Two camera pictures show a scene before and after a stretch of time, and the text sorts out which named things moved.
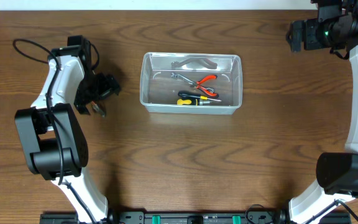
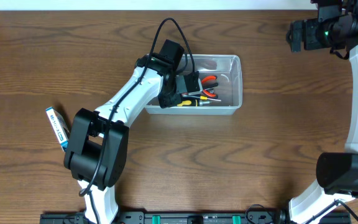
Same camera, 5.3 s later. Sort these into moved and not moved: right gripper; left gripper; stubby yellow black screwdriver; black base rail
Moved: left gripper
Not moved: stubby yellow black screwdriver; right gripper; black base rail
